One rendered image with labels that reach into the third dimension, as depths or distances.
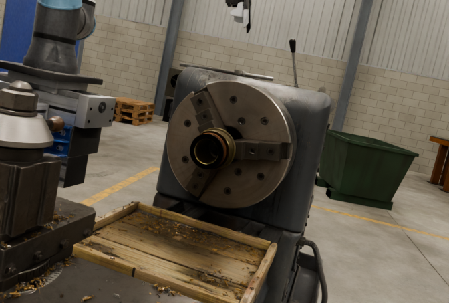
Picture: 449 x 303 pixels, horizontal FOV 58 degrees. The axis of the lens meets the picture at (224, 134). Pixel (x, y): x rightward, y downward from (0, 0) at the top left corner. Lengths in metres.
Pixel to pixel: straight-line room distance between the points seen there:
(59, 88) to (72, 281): 0.79
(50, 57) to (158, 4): 10.66
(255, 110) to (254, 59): 10.06
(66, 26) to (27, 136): 0.84
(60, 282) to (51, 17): 0.89
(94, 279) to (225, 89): 0.59
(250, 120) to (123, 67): 11.02
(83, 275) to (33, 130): 0.19
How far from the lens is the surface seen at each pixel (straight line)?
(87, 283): 0.52
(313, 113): 1.09
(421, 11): 11.63
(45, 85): 1.25
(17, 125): 0.46
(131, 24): 11.97
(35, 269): 0.51
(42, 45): 1.27
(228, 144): 0.86
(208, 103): 0.94
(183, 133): 1.01
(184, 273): 0.75
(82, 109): 1.17
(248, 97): 0.96
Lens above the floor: 1.23
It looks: 7 degrees down
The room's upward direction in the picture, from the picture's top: 12 degrees clockwise
